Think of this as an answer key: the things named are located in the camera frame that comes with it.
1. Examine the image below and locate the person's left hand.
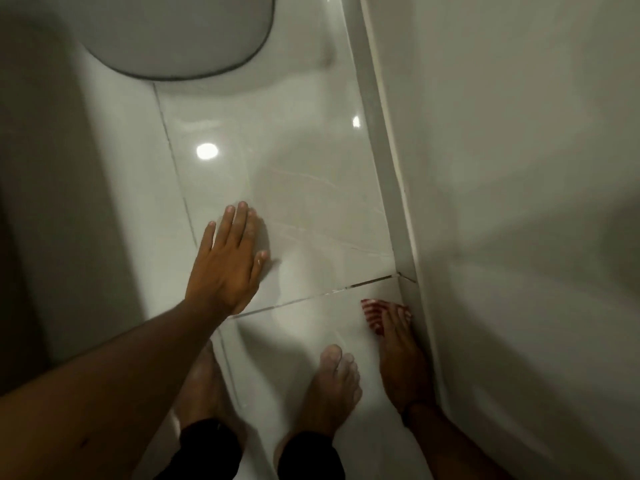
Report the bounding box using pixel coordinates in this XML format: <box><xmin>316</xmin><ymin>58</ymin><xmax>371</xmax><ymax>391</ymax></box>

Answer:
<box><xmin>185</xmin><ymin>201</ymin><xmax>271</xmax><ymax>317</ymax></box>

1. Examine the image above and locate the person's right hand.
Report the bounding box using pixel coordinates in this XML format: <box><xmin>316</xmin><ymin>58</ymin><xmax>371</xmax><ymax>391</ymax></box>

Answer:
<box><xmin>377</xmin><ymin>302</ymin><xmax>436</xmax><ymax>414</ymax></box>

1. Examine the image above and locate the person's left foot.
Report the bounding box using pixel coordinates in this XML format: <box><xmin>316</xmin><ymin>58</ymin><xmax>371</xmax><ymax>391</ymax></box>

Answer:
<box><xmin>174</xmin><ymin>340</ymin><xmax>247</xmax><ymax>448</ymax></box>

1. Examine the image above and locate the person's right forearm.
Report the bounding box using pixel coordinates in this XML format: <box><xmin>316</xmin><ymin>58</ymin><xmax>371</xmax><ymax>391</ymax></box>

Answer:
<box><xmin>403</xmin><ymin>402</ymin><xmax>508</xmax><ymax>480</ymax></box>

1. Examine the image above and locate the black left trouser leg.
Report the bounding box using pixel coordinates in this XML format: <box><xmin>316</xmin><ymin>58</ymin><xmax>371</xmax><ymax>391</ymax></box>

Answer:
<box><xmin>154</xmin><ymin>419</ymin><xmax>244</xmax><ymax>480</ymax></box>

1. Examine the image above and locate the black right trouser leg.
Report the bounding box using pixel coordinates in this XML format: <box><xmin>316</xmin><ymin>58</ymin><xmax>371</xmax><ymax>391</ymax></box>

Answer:
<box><xmin>276</xmin><ymin>430</ymin><xmax>346</xmax><ymax>480</ymax></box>

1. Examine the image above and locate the black trouser leg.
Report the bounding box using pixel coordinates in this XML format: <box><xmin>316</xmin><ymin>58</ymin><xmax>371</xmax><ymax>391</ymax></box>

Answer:
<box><xmin>154</xmin><ymin>419</ymin><xmax>244</xmax><ymax>480</ymax></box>
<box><xmin>276</xmin><ymin>430</ymin><xmax>346</xmax><ymax>480</ymax></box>

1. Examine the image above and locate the person's foot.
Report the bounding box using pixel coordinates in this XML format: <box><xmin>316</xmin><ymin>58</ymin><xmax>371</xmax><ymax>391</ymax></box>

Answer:
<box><xmin>291</xmin><ymin>344</ymin><xmax>363</xmax><ymax>441</ymax></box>
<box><xmin>174</xmin><ymin>340</ymin><xmax>247</xmax><ymax>448</ymax></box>

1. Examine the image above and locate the person's left forearm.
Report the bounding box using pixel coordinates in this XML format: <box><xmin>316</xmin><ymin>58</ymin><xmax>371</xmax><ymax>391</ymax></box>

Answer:
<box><xmin>0</xmin><ymin>298</ymin><xmax>232</xmax><ymax>480</ymax></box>

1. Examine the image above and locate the person's right foot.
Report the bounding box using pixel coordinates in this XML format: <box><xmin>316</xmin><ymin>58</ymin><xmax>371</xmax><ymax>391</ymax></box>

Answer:
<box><xmin>291</xmin><ymin>344</ymin><xmax>363</xmax><ymax>441</ymax></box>

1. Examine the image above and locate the red white striped cloth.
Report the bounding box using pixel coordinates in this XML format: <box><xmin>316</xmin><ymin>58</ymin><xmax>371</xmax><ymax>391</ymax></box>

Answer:
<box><xmin>360</xmin><ymin>298</ymin><xmax>387</xmax><ymax>337</ymax></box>

